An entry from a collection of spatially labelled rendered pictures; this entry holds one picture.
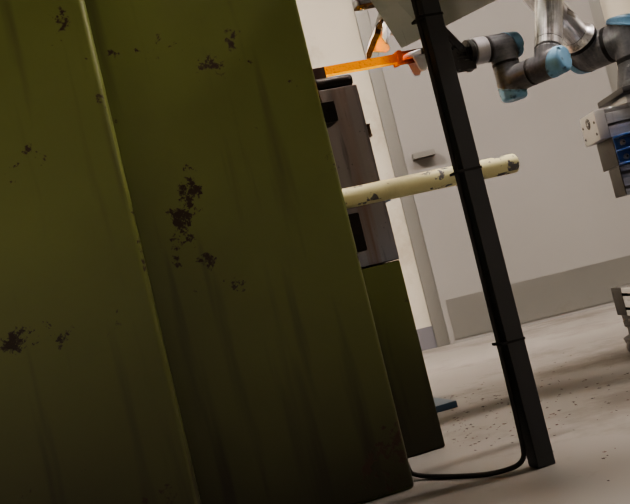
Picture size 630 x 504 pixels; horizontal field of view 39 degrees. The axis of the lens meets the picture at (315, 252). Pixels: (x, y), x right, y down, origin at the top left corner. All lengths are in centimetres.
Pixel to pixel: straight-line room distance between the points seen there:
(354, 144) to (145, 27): 62
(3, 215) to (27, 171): 9
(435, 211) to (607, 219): 94
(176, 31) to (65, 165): 38
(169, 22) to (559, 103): 350
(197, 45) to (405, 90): 318
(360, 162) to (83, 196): 78
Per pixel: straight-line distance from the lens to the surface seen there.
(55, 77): 171
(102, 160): 167
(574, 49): 296
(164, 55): 184
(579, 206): 505
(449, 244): 487
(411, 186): 196
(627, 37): 292
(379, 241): 216
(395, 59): 245
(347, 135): 218
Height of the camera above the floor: 43
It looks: 3 degrees up
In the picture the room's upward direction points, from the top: 14 degrees counter-clockwise
